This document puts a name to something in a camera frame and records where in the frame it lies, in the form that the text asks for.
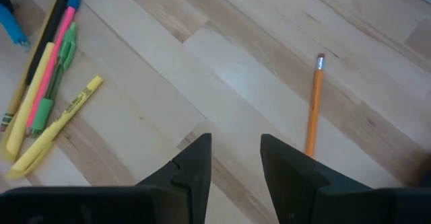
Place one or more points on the orange pencil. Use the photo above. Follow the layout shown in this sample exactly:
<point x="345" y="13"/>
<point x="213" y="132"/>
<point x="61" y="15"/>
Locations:
<point x="314" y="109"/>

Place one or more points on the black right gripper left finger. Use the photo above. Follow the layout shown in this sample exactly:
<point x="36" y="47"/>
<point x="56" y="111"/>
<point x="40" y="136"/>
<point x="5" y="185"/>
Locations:
<point x="188" y="183"/>

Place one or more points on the green pen with clip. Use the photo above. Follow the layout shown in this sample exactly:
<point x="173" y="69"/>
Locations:
<point x="42" y="114"/>

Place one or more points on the teal blue ballpoint pen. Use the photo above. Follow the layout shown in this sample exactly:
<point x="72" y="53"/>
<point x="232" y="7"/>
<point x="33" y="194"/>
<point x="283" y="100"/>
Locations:
<point x="11" y="25"/>

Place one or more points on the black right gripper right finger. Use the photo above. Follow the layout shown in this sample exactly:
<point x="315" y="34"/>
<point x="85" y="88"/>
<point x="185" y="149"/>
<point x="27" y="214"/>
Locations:
<point x="296" y="187"/>

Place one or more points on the yellow pencil pink eraser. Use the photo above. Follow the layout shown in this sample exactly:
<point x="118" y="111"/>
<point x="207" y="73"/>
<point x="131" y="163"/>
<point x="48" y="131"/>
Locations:
<point x="16" y="98"/>

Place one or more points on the black pen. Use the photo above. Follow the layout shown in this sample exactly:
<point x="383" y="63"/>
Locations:
<point x="50" y="25"/>

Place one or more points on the yellow highlighter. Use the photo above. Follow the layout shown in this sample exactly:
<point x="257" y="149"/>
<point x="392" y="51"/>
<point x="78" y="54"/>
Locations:
<point x="27" y="109"/>
<point x="67" y="111"/>

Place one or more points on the pink pen blue cap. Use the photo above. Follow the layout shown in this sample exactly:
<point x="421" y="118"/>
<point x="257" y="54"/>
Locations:
<point x="50" y="66"/>

